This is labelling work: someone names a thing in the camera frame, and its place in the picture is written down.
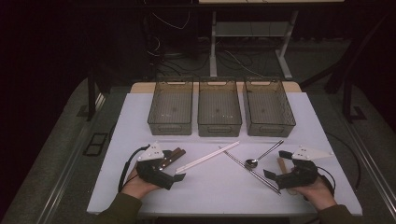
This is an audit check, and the tangle of background cables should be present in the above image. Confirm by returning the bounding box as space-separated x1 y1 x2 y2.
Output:
143 0 281 78

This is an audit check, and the metal floor rail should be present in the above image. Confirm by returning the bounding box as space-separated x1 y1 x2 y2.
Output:
345 120 396 213
40 92 106 224

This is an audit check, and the black metal stand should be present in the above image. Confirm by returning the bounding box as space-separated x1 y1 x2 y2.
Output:
86 66 107 122
298 12 394 124

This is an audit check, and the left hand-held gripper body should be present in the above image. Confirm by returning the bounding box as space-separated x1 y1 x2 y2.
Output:
135 141 176 191

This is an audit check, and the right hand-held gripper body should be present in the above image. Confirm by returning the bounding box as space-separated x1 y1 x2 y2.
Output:
275 145 334 190

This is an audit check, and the white table sheet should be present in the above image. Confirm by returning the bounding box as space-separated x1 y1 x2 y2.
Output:
86 91 364 217

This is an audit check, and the thin black floor cable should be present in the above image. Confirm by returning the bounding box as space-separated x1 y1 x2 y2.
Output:
325 132 362 190

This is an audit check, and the metal spoon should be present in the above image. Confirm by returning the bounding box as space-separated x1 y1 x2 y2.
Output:
245 139 285 170

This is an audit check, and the metal chopstick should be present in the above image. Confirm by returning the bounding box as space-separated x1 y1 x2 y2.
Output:
219 146 281 194
219 147 282 196

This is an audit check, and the hand-held gripper cable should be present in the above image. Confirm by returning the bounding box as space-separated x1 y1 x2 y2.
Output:
316 166 337 198
118 144 151 193

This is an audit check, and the left hand-held gripper cable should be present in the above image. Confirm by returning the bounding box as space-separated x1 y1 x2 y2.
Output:
118 144 151 193

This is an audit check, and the white metal desk frame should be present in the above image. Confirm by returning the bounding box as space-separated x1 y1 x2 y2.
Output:
198 0 346 80

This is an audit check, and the person's right hand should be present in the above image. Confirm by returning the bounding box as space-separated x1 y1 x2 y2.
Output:
293 180 338 213

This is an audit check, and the transparent grey plastic bin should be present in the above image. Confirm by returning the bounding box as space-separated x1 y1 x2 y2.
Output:
197 77 243 138
242 77 297 138
147 77 194 136

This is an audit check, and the right hand-held gripper cable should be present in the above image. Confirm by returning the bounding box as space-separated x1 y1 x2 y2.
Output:
316 166 337 198

